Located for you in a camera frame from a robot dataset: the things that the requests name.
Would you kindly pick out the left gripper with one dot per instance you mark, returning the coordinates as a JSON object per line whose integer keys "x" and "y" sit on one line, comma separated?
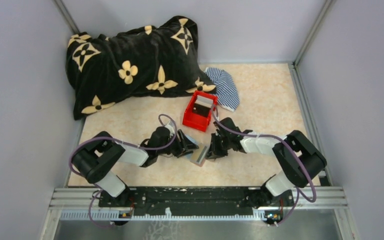
{"x": 181, "y": 143}

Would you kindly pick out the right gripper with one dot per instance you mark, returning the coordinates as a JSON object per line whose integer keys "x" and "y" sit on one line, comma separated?
{"x": 220, "y": 142}

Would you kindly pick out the red plastic bin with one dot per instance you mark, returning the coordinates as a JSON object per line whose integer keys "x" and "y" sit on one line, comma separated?
{"x": 196, "y": 121}

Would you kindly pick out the black card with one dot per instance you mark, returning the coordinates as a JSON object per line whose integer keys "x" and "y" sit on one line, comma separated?
{"x": 201, "y": 110}

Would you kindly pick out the pink leather card holder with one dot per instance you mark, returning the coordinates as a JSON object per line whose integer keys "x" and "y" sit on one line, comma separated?
{"x": 187, "y": 156}

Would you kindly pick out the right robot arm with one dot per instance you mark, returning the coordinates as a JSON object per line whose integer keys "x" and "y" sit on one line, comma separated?
{"x": 299, "y": 159}

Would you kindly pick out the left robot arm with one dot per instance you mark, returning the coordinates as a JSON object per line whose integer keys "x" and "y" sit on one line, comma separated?
{"x": 95, "y": 158}

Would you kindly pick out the grey cards in bin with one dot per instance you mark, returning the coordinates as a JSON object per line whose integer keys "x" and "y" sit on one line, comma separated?
{"x": 204, "y": 100}

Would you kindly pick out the blue striped cloth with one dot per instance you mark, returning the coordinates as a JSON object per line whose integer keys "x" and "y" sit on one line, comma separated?
{"x": 226, "y": 90}

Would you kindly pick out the black floral blanket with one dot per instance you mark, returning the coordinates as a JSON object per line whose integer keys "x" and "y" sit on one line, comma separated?
{"x": 148, "y": 61}

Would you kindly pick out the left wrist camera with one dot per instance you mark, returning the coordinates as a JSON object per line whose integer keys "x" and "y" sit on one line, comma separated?
{"x": 171, "y": 126}

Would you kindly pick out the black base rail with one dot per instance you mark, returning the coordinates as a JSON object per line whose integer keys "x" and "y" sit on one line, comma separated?
{"x": 196, "y": 201}

